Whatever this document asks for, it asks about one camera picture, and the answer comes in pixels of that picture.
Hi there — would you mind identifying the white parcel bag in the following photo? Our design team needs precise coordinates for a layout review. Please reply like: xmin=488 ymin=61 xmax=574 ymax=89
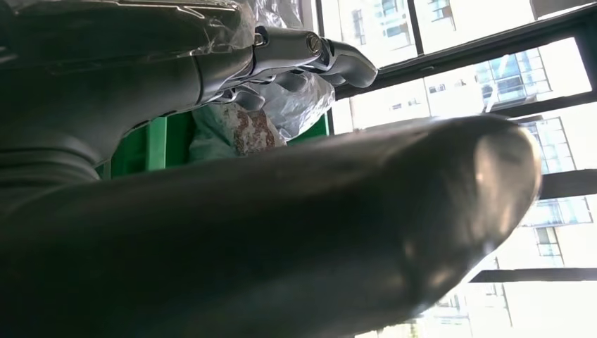
xmin=189 ymin=70 xmax=337 ymax=162

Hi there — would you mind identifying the dark window frame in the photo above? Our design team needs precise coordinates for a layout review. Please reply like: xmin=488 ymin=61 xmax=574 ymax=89
xmin=315 ymin=0 xmax=597 ymax=285

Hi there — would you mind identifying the green plastic crate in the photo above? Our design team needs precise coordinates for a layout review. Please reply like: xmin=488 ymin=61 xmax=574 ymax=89
xmin=95 ymin=111 xmax=329 ymax=180

